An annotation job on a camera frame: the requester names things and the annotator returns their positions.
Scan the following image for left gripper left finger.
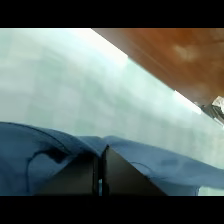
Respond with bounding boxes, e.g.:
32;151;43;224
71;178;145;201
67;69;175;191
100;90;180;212
34;153;100;197

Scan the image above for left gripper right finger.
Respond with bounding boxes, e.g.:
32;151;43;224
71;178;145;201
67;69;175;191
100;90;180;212
101;145;168;197

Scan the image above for blue T-shirt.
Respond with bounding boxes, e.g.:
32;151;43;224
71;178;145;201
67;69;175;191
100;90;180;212
0;121;224;197

